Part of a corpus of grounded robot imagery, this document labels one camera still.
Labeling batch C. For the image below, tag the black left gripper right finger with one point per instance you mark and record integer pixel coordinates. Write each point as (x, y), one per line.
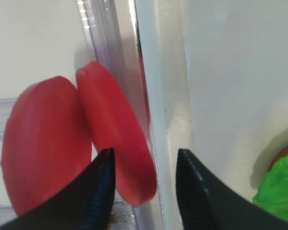
(206, 203)

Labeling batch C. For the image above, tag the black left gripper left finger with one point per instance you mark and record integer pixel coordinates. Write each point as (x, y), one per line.
(85, 204)

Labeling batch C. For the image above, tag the green lettuce leaf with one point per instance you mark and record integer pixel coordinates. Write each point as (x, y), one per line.
(272, 193)

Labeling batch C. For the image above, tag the red tomato slice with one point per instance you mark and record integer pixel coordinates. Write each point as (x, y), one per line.
(45, 145)
(113, 124)

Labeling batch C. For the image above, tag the bun slice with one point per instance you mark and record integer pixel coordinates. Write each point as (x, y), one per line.
(281, 154)

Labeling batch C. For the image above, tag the red tomato slice in holder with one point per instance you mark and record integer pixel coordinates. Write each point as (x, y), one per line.
(45, 145)

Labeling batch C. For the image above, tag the white tray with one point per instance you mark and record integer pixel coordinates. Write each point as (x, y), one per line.
(217, 81)

